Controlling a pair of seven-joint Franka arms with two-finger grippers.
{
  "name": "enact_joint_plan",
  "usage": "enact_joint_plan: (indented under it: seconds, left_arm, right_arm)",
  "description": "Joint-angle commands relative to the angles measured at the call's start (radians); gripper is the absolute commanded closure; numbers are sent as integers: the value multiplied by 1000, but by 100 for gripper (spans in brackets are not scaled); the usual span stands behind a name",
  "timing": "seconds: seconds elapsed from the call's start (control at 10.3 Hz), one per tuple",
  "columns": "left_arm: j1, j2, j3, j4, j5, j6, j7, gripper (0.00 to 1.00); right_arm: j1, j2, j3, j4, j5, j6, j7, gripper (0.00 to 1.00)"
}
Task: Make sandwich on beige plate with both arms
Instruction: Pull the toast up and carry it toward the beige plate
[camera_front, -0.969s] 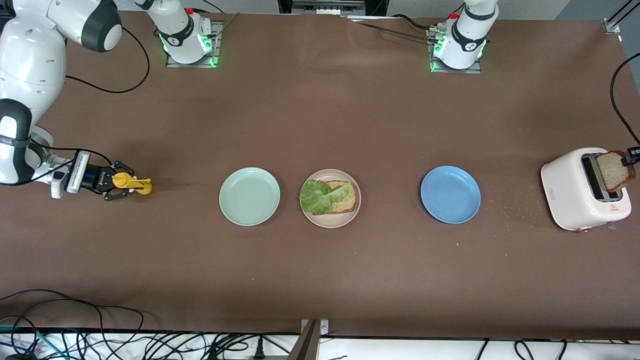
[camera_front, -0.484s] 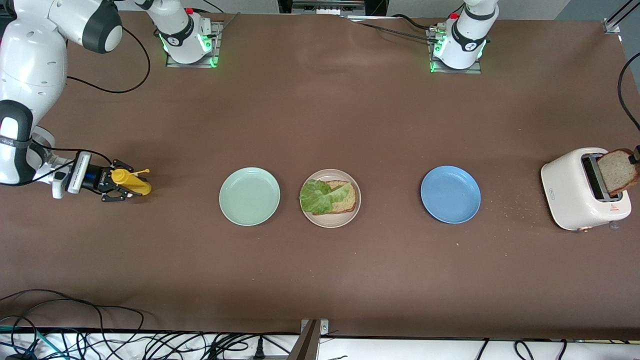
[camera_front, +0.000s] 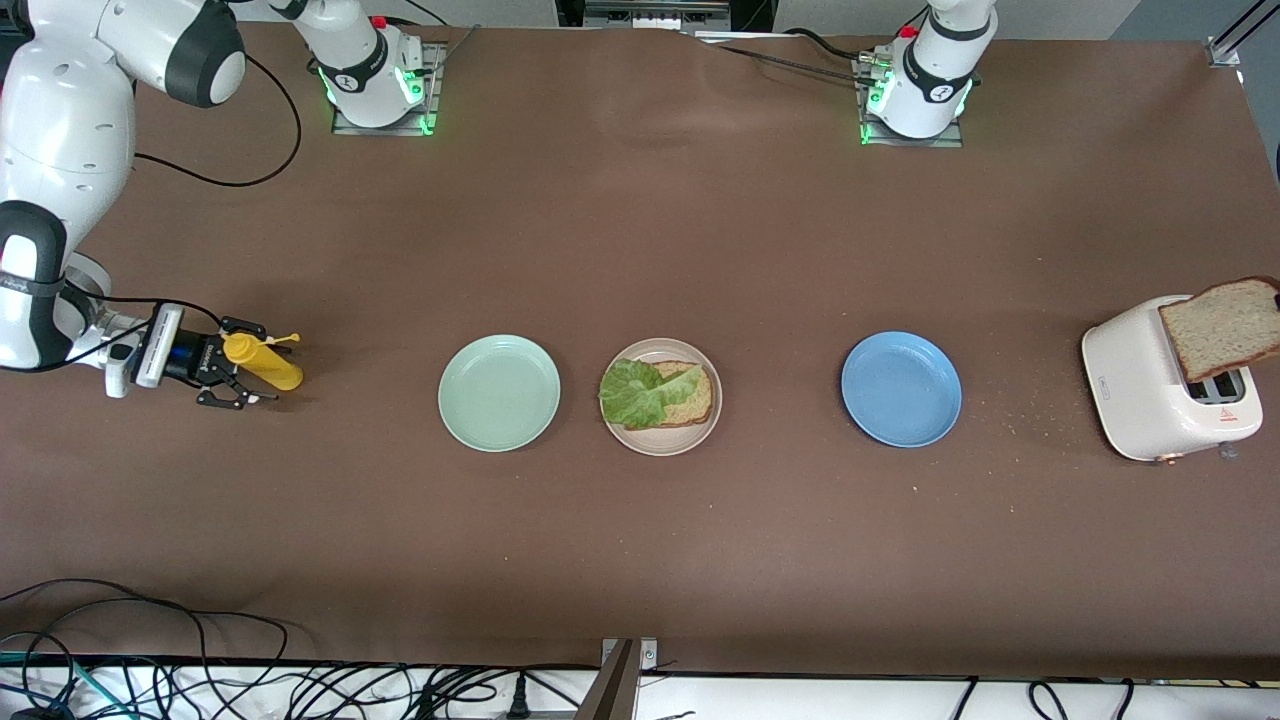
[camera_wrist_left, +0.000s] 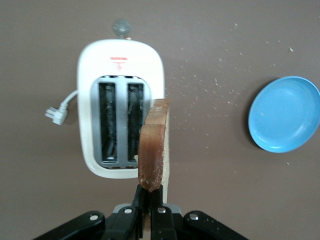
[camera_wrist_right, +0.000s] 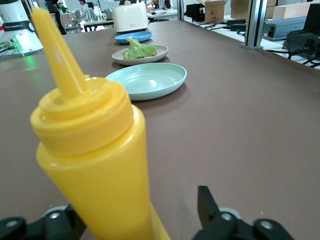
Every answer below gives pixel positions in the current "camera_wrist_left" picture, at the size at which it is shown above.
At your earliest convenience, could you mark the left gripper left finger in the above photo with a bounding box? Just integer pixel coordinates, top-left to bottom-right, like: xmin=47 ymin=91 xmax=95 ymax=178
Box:
xmin=32 ymin=184 xmax=145 ymax=240

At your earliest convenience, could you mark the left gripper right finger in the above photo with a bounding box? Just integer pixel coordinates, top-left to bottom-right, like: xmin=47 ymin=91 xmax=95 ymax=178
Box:
xmin=150 ymin=188 xmax=249 ymax=240

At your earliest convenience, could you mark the brown bread slice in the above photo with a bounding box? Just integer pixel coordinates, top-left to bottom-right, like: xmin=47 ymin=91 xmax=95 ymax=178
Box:
xmin=138 ymin=97 xmax=172 ymax=233

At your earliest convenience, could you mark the blue plate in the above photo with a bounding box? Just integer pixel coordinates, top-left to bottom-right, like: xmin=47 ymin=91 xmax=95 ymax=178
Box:
xmin=248 ymin=76 xmax=320 ymax=154

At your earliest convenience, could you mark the white toaster power plug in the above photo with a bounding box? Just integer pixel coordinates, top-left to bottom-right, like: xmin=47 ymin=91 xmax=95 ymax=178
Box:
xmin=44 ymin=89 xmax=79 ymax=126

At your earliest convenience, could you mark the white toaster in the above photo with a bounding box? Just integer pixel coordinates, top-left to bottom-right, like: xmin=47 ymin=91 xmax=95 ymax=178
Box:
xmin=76 ymin=18 xmax=166 ymax=180

